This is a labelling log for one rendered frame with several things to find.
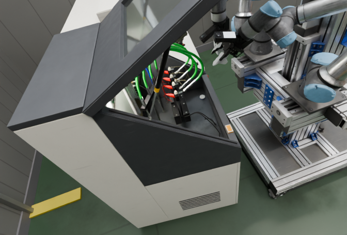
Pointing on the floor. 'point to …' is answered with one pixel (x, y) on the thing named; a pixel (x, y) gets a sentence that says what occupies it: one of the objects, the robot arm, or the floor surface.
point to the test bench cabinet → (198, 191)
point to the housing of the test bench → (79, 120)
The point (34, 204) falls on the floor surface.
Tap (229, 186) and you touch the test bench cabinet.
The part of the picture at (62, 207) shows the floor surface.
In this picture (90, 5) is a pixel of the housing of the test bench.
